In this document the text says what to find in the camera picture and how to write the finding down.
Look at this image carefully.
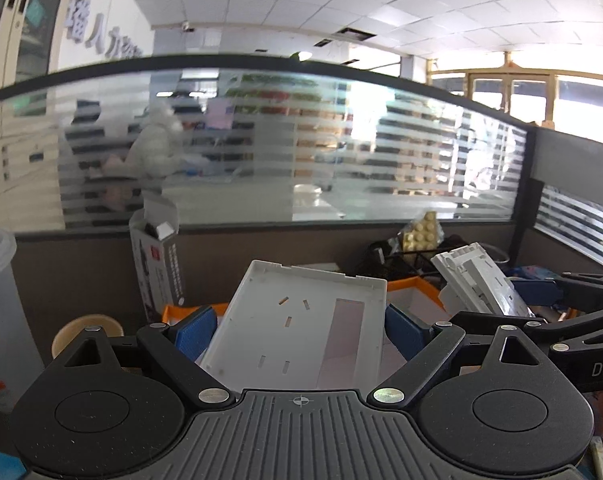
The yellow building block plate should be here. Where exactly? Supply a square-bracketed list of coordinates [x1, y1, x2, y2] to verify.
[399, 210, 443, 252]

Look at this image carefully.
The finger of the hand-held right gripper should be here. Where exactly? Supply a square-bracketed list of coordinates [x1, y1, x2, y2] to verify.
[451, 305, 603, 351]
[512, 272, 603, 306]

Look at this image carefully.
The brown paper cup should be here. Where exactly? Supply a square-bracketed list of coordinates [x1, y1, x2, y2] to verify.
[52, 313, 125, 358]

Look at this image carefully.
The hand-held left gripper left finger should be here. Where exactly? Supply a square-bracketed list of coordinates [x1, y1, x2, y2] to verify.
[64, 305, 236, 409]

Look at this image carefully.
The beige glass door cabinet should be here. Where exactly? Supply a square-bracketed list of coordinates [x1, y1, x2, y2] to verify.
[0, 0, 77, 91]

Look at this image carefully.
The striped glass desk partition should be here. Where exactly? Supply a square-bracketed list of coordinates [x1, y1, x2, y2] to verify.
[0, 52, 537, 233]

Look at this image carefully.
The black mesh desk organizer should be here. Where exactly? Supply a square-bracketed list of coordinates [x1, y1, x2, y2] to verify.
[366, 234, 515, 281]

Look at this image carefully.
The white grey pen carton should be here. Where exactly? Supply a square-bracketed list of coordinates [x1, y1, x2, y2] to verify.
[129, 195, 187, 322]

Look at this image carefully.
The black office chair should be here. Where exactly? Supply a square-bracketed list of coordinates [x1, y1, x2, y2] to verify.
[64, 100, 105, 181]

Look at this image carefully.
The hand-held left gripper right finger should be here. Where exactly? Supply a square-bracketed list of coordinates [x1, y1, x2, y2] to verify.
[366, 304, 542, 409]

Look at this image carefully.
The white plastic panel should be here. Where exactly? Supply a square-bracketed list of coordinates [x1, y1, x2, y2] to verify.
[200, 259, 388, 392]

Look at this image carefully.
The translucent plastic cup green logo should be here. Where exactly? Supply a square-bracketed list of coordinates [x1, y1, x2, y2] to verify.
[0, 227, 45, 413]

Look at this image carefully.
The orange cardboard box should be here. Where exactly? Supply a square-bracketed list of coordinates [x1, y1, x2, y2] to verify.
[162, 279, 452, 376]

